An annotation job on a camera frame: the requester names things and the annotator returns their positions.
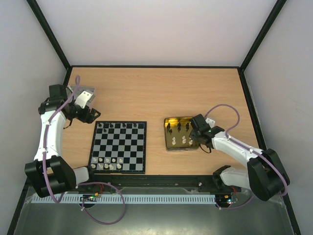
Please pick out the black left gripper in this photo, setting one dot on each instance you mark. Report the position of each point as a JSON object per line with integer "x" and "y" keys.
{"x": 90, "y": 118}

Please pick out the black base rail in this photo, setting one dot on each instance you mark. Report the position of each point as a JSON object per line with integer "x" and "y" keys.
{"x": 201, "y": 183}

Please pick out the left controller circuit board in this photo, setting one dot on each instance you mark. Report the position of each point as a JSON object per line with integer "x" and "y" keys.
{"x": 90, "y": 197}

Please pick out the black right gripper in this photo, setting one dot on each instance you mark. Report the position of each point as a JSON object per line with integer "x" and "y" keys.
{"x": 195, "y": 132}

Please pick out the white slotted cable duct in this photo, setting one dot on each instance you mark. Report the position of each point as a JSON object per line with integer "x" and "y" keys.
{"x": 143, "y": 199}

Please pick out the black silver chess board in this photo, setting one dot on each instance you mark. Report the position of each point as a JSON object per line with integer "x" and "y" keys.
{"x": 114, "y": 148}

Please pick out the silver metal tin lid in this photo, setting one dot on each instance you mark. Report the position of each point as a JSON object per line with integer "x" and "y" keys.
{"x": 85, "y": 88}

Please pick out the right controller circuit board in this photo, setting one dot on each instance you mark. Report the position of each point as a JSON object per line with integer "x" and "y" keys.
{"x": 225, "y": 201}

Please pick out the controller circuit board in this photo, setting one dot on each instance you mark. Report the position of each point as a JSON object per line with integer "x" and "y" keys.
{"x": 225, "y": 201}
{"x": 90, "y": 197}

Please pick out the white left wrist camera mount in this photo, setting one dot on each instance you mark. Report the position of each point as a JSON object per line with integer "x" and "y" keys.
{"x": 82, "y": 99}

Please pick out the gold metal tin box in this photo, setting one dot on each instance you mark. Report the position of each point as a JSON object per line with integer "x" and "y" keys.
{"x": 178, "y": 134}

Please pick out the black enclosure frame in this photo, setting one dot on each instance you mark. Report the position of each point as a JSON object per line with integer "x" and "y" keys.
{"x": 34, "y": 6}

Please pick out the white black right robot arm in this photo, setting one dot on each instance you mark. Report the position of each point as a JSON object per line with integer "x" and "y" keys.
{"x": 264, "y": 173}

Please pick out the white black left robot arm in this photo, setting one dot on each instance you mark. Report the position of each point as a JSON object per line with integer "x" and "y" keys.
{"x": 48, "y": 173}

